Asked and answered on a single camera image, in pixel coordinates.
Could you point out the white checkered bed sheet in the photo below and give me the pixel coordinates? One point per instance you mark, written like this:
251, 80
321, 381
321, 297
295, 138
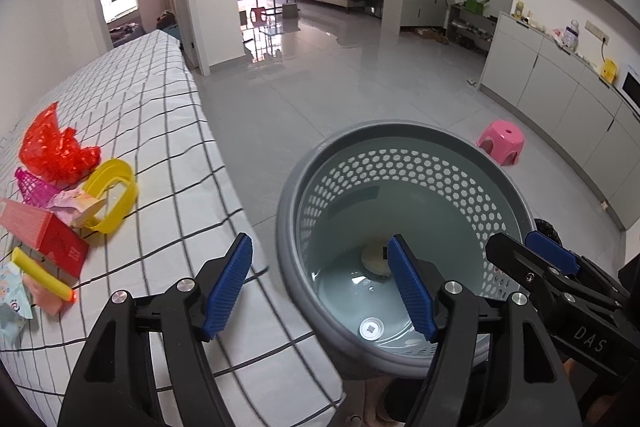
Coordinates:
150, 132

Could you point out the yellow box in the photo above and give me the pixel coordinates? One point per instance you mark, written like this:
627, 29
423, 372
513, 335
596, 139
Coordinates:
608, 71

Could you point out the grey box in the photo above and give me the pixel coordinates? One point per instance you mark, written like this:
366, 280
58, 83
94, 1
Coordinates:
290, 12

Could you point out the red crumpled plastic wrapper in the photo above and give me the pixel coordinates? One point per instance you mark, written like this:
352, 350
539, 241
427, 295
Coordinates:
50, 152

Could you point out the pink plastic stool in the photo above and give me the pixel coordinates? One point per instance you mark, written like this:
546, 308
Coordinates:
500, 139

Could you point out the grey perforated plastic basket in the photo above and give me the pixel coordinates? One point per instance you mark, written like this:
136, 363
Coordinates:
300, 267

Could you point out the green bag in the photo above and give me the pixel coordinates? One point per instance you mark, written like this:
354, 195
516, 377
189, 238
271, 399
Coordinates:
477, 6

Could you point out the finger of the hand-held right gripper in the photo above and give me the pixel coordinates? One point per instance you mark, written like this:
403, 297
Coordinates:
515, 262
550, 249

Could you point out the white toy bottle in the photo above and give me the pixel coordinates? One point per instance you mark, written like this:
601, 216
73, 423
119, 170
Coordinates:
570, 34

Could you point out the white counter cabinet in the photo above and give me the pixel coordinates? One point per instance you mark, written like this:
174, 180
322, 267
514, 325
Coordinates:
550, 87

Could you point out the pink printed wrapper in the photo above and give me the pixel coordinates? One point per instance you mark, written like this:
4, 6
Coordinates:
70, 202

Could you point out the flat cardboard box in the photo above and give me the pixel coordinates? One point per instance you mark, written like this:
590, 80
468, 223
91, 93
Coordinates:
430, 34

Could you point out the red cardboard box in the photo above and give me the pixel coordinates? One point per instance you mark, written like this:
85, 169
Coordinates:
60, 247

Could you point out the person's leg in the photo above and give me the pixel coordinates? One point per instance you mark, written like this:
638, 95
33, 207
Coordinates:
377, 399

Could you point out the white microwave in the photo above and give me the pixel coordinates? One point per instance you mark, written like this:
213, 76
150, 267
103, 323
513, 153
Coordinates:
630, 87

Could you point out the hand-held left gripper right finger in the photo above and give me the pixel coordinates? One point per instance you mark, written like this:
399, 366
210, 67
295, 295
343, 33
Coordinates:
412, 287

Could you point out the light blue printed packet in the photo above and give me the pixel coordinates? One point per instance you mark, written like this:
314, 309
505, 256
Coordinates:
12, 302

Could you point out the pink plastic mesh tray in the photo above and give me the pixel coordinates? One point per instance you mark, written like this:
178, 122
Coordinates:
35, 192

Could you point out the yellow foam stick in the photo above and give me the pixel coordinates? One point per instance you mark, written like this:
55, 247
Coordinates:
40, 272

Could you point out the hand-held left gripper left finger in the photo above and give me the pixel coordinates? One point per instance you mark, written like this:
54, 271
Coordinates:
227, 292

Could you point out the small red stool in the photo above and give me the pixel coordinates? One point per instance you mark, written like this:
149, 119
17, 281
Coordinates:
258, 13

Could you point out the white wall socket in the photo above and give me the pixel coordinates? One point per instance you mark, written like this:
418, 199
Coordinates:
596, 32

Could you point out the shoe rack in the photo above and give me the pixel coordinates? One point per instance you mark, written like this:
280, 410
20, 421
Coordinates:
470, 27

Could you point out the white round disc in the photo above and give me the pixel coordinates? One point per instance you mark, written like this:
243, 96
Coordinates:
372, 259

